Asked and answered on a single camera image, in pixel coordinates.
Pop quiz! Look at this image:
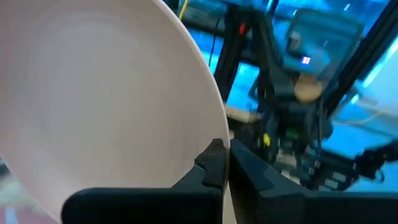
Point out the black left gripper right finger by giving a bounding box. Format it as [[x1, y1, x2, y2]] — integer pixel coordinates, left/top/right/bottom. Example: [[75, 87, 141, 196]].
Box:
[[229, 139, 398, 224]]

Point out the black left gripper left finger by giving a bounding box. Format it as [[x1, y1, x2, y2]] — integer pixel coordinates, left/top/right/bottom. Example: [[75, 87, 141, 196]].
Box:
[[61, 138, 230, 224]]

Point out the large pink plate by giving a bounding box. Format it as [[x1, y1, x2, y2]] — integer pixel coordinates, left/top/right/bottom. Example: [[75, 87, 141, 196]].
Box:
[[0, 0, 231, 223]]

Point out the black aluminium table frame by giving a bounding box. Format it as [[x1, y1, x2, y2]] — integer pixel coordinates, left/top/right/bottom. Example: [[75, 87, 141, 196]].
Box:
[[214, 0, 398, 116]]

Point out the yellow cable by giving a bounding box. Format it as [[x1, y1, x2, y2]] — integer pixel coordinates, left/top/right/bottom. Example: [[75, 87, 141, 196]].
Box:
[[178, 0, 190, 21]]

